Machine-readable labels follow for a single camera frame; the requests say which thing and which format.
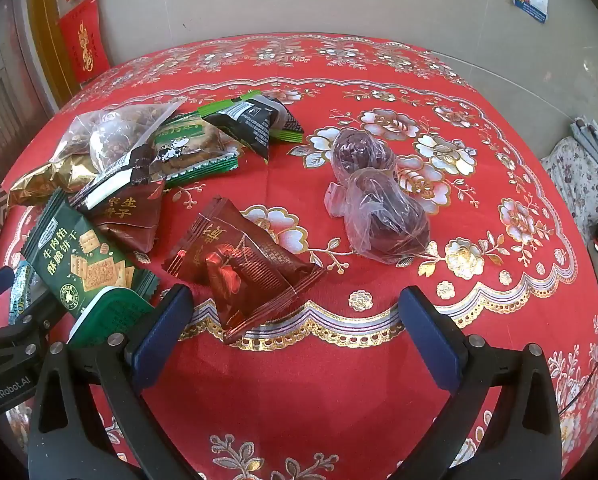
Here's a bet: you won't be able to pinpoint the wooden door frame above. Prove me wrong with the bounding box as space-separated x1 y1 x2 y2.
26 0 80 111

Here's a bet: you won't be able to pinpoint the dark green cracker packet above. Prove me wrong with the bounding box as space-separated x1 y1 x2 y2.
21 190 160 321

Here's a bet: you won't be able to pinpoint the thin dark cable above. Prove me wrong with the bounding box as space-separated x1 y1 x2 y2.
559 345 598 416

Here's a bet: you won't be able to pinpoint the gold foil packet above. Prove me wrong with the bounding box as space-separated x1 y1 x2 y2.
8 152 100 208

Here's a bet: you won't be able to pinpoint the clear zip bag of nuts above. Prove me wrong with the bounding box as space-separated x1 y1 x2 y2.
51 101 186 171

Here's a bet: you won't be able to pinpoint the green cookie packet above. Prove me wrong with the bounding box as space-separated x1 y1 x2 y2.
149 110 240 188

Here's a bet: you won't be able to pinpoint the dark red packet gold lettering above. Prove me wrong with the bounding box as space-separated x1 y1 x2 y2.
79 180 167 256

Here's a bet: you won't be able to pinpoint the floral cushion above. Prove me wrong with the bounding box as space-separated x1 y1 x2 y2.
542 137 598 241

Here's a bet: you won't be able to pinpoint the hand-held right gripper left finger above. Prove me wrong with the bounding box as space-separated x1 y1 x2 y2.
27 284 200 480

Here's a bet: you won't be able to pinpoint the clear bag of walnuts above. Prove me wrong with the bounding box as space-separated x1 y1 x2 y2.
89 125 155 176

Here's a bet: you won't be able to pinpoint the small blue packet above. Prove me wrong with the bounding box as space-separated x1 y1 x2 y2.
6 260 34 326

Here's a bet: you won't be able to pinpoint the red floral tablecloth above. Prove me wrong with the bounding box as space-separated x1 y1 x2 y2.
0 35 598 480

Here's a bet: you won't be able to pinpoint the glossy dark red date packet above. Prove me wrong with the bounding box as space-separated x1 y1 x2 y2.
163 196 327 346

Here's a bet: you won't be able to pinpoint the grey folded clothes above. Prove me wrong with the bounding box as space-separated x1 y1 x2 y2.
569 116 598 201

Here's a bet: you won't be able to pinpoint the green and black plum packet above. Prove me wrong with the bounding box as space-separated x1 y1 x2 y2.
199 91 306 163

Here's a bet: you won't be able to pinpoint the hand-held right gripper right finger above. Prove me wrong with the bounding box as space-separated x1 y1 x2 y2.
389 285 563 480

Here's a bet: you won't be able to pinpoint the black stick packet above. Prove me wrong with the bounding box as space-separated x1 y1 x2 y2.
76 147 153 211

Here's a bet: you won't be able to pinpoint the plastic-wrapped red date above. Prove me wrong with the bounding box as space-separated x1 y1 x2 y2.
329 127 397 186
324 167 430 265

